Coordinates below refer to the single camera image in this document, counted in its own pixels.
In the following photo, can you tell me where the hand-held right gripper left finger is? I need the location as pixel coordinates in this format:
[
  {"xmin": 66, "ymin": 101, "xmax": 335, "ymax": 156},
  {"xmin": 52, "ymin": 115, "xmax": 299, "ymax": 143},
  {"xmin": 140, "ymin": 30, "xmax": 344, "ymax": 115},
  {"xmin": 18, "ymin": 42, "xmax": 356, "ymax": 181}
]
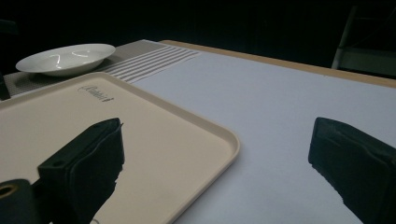
[{"xmin": 36, "ymin": 117, "xmax": 126, "ymax": 224}]

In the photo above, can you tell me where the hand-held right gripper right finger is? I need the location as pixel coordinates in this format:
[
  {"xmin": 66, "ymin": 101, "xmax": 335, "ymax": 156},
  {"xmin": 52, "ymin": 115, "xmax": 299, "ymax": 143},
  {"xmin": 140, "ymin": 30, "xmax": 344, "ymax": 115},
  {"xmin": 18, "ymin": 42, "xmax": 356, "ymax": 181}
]
[{"xmin": 307, "ymin": 117, "xmax": 396, "ymax": 224}]

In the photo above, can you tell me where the beige plastic tray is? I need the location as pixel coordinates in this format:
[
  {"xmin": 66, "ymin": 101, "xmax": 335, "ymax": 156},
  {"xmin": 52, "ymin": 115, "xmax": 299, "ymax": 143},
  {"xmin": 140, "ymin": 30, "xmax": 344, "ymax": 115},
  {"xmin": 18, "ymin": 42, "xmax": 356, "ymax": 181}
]
[{"xmin": 0, "ymin": 72, "xmax": 241, "ymax": 224}]

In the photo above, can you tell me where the white shallow bowl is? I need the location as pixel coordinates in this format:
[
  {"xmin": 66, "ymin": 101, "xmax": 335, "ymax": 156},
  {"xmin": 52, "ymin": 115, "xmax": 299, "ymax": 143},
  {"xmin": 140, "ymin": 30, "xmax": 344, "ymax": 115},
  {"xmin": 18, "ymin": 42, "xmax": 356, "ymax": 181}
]
[{"xmin": 15, "ymin": 43, "xmax": 117, "ymax": 77}]

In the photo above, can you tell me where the metal stand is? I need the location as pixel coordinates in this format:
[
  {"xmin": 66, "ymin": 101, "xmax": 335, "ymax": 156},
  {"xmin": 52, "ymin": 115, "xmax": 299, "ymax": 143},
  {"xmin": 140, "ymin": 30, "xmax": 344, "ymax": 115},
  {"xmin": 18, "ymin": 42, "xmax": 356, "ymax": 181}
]
[{"xmin": 331, "ymin": 4, "xmax": 396, "ymax": 78}]

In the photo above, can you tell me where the grey striped placemat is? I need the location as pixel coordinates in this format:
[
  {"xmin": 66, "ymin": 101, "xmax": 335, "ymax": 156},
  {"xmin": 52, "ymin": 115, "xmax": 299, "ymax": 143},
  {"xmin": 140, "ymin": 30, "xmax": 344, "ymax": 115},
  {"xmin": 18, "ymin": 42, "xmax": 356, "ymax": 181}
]
[{"xmin": 3, "ymin": 39, "xmax": 201, "ymax": 97}]

